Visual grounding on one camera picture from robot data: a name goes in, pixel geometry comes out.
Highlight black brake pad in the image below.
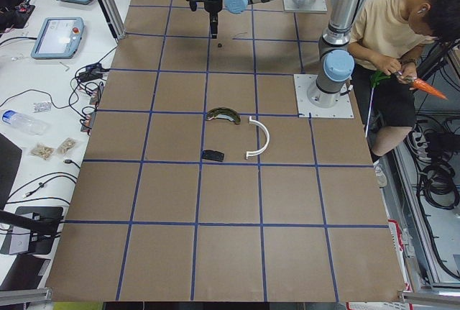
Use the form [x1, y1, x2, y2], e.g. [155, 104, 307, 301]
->
[201, 150, 225, 163]

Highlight clear plastic water bottle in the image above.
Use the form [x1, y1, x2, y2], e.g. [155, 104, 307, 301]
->
[1, 110, 49, 135]

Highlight white curved plastic part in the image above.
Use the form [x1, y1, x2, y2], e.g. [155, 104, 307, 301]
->
[244, 115, 271, 160]

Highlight near blue teach pendant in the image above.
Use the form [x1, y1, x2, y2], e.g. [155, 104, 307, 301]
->
[31, 17, 85, 60]

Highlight tangled black cables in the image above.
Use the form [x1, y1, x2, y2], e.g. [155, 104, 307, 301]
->
[68, 61, 111, 135]

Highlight green brake shoe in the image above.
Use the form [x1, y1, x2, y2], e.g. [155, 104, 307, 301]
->
[206, 106, 241, 124]

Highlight orange handled tool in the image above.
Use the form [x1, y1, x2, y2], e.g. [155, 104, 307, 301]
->
[406, 77, 448, 100]

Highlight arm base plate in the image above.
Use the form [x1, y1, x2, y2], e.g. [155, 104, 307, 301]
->
[293, 74, 354, 119]
[283, 0, 328, 14]

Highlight person in beige shirt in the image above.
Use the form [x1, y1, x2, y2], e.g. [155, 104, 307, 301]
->
[348, 0, 459, 188]

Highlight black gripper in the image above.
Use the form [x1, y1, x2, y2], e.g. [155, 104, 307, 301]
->
[188, 0, 221, 38]

